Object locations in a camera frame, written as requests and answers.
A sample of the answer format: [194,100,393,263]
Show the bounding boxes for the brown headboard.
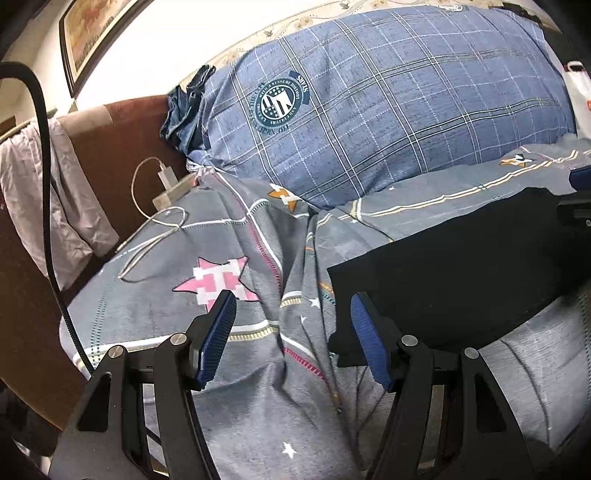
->
[0,95,200,430]

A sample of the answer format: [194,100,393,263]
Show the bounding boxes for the framed wall picture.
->
[59,0,154,97]

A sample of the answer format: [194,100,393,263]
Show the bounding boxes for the beige power strip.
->
[152,177,200,212]

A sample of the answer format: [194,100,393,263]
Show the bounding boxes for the white plastic bag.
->
[562,60,591,139]

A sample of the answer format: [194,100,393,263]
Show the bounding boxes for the black pants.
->
[327,186,591,368]

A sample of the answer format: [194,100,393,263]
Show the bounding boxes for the black cable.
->
[0,61,96,384]

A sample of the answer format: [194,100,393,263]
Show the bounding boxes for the pale pink cloth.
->
[0,117,121,289]

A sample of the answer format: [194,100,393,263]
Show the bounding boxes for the blue plaid pillow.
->
[187,4,578,211]

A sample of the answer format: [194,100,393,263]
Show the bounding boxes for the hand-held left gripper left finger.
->
[48,290,238,480]

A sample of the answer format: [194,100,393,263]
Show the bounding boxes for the grey heathered cloth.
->
[478,294,591,455]

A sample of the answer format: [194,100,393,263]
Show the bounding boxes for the white charging cable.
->
[117,157,188,282]

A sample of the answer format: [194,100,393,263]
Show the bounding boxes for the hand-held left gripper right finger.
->
[350,291,532,480]

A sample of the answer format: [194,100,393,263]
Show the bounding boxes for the blue denim garment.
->
[160,65,218,154]

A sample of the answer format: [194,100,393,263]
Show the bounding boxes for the grey star-print bed sheet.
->
[59,138,591,480]

